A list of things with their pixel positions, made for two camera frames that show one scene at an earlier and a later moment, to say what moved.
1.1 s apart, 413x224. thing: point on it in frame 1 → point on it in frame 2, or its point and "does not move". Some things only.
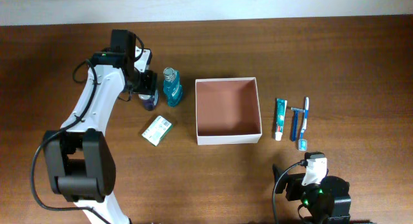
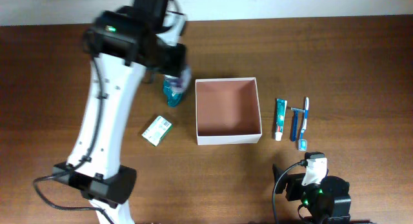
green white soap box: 157,128 does not move
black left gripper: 147,83 → 174,66
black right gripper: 291,184 does not move
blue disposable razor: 296,110 does not move
